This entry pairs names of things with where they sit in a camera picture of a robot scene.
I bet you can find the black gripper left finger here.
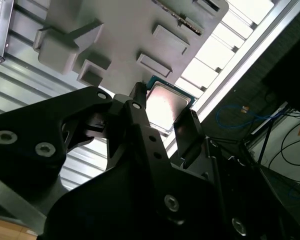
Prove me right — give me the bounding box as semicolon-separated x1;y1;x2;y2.
0;81;189;224

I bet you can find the silver CPU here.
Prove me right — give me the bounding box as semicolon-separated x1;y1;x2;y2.
144;74;199;134

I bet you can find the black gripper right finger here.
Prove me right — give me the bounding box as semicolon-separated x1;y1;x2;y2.
173;109;256;240

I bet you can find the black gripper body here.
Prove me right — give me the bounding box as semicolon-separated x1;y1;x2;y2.
37;163;231;240

